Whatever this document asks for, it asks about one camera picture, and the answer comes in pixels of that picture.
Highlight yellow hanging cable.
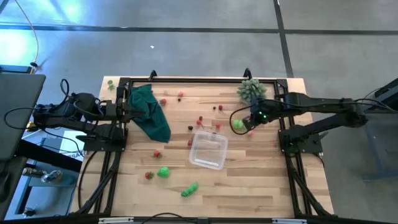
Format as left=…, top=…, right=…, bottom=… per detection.
left=14, top=0, right=40, bottom=74

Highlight grey side desk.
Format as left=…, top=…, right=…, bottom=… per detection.
left=0, top=72, right=47, bottom=161

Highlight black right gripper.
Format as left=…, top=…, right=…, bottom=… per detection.
left=239, top=98, right=282, bottom=133

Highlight clear plastic tupperware container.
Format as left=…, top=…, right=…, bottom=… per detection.
left=188, top=130, right=229, bottom=171

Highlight white table edge clamp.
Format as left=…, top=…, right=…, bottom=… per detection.
left=272, top=218, right=308, bottom=224
left=98, top=217, right=134, bottom=224

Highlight white paper label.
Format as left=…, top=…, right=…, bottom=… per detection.
left=58, top=130, right=86, bottom=162

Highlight black desk leg bar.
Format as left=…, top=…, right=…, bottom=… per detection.
left=15, top=139, right=83, bottom=174

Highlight green artificial succulent plant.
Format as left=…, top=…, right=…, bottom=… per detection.
left=236, top=78, right=268, bottom=105

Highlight green toy cabbage white veins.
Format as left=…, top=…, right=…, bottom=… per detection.
left=156, top=166, right=171, bottom=179

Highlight dark green cloth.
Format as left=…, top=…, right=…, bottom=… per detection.
left=128, top=83, right=172, bottom=144

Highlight grey metal side table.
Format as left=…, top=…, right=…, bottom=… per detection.
left=362, top=77, right=398, bottom=181

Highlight black table edge cable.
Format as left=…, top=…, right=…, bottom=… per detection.
left=141, top=212, right=197, bottom=224

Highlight black aluminium table frame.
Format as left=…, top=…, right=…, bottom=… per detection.
left=70, top=77, right=335, bottom=218

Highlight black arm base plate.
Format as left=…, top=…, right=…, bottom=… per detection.
left=278, top=129, right=324, bottom=154
left=76, top=129, right=128, bottom=152

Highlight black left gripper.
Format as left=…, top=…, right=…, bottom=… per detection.
left=104, top=101, right=146, bottom=123

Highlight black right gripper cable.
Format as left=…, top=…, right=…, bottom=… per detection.
left=229, top=104, right=259, bottom=136

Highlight black bulky floor object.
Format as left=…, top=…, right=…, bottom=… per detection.
left=0, top=155, right=29, bottom=220

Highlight green toy pea pod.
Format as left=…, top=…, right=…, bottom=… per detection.
left=180, top=182, right=199, bottom=198

